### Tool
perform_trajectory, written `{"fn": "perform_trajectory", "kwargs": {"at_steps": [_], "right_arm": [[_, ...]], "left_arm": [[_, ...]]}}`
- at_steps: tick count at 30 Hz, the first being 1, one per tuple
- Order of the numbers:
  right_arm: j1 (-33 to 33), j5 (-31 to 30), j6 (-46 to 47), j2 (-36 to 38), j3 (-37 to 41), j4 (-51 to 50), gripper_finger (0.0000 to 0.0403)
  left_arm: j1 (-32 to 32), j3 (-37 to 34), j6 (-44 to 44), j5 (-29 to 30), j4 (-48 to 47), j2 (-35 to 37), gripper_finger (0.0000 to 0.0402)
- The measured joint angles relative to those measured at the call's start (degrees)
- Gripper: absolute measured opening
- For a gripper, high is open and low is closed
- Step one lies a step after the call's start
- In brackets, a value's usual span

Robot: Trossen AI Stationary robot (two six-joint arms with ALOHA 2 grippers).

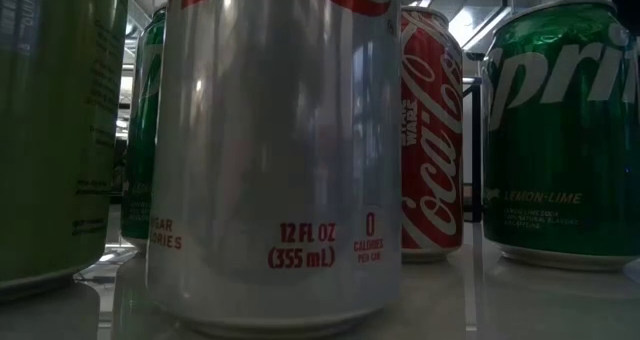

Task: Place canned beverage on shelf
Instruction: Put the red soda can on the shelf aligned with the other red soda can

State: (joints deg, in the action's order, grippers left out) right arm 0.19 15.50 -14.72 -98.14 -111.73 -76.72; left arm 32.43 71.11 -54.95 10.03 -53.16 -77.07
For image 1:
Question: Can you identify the silver Diet Coke can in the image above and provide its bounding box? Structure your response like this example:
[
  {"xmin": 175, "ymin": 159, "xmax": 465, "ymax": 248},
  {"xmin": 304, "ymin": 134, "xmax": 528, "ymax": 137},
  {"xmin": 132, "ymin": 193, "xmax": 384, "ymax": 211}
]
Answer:
[{"xmin": 145, "ymin": 0, "xmax": 403, "ymax": 339}]

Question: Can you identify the red Coca-Cola Star Wars can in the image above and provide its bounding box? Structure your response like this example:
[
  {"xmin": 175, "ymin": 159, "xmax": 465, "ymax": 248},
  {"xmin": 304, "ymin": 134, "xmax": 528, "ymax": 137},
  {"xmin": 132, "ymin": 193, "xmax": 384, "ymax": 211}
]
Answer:
[{"xmin": 399, "ymin": 5, "xmax": 465, "ymax": 264}]

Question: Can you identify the green Sprite can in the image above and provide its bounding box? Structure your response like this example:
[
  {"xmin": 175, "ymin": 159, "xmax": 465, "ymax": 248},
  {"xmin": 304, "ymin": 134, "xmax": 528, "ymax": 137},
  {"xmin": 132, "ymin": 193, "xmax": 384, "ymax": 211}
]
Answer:
[
  {"xmin": 119, "ymin": 5, "xmax": 167, "ymax": 254},
  {"xmin": 480, "ymin": 0, "xmax": 640, "ymax": 272}
]

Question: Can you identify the light green beverage can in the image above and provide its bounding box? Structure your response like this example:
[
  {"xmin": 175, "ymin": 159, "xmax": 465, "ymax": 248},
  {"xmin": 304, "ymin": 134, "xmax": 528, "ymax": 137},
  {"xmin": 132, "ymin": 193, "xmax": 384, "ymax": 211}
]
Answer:
[{"xmin": 0, "ymin": 0, "xmax": 130, "ymax": 301}]

